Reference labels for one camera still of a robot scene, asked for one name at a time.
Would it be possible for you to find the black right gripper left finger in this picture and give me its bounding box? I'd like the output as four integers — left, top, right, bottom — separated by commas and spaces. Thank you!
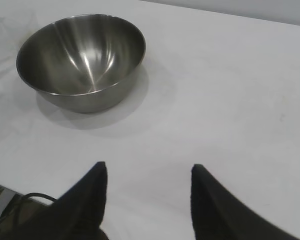
27, 161, 109, 240

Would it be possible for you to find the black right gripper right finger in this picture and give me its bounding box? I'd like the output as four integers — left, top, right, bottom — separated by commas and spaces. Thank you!
190, 163, 300, 240

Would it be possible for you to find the stainless steel mixing bowl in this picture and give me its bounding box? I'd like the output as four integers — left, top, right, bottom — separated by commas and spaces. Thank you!
15, 13, 147, 114

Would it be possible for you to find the white tablecloth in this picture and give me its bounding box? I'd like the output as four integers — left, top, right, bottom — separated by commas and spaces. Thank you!
0, 0, 300, 240

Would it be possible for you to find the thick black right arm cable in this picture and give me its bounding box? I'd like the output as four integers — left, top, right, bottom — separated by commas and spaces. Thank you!
0, 191, 58, 226

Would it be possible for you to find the silver metal table frame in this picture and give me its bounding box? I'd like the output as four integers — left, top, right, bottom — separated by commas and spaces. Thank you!
0, 180, 19, 226

